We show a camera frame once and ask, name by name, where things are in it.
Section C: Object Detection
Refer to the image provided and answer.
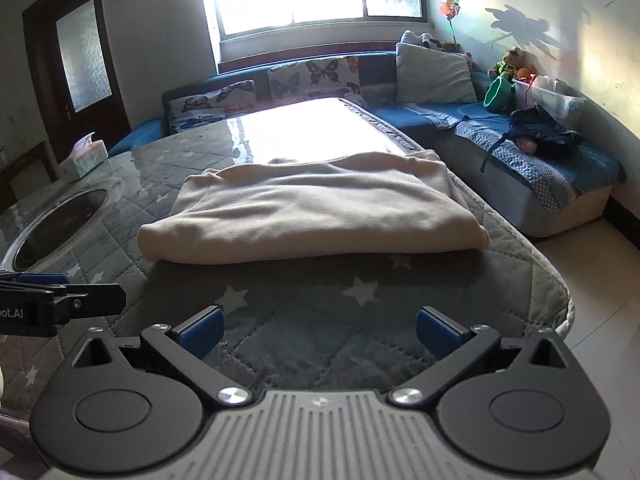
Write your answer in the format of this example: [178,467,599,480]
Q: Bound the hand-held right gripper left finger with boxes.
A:
[71,306,251,408]

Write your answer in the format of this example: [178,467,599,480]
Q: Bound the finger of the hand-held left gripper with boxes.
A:
[0,271,70,288]
[52,283,127,322]

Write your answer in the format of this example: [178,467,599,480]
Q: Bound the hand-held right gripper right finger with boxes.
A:
[390,306,571,408]

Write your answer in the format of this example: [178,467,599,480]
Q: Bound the cream sweater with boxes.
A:
[137,150,491,265]

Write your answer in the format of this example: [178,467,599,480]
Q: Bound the round dark table inset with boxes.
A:
[0,189,110,273]

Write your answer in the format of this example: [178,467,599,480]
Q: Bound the dark wooden furniture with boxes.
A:
[0,142,58,213]

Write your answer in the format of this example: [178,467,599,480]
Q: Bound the grey quilted star table cover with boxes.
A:
[0,97,573,426]

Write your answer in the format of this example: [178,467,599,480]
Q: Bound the tissue box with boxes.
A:
[59,132,108,182]

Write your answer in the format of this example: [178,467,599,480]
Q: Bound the blue patterned sofa cover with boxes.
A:
[370,102,628,213]

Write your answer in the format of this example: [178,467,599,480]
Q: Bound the dark wooden door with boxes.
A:
[22,0,131,133]

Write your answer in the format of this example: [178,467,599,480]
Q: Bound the butterfly print cushion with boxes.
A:
[167,80,258,133]
[267,56,362,106]

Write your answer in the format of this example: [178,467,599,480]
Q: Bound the dark blue clothing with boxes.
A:
[480,105,583,173]

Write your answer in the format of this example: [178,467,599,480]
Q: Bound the green bowl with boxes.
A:
[482,75,513,111]

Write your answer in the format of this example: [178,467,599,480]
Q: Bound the grey pillow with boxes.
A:
[395,42,478,106]

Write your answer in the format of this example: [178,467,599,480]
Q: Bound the clear plastic storage box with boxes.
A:
[512,76,586,121]

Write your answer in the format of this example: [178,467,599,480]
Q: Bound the blue sofa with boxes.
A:
[107,50,628,238]

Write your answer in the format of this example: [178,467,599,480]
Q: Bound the plush bear toy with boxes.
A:
[495,47,538,81]

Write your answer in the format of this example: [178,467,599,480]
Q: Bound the black and white plush toy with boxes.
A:
[402,30,446,51]

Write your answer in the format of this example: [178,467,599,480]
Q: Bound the colourful pinwheel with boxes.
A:
[439,0,461,46]

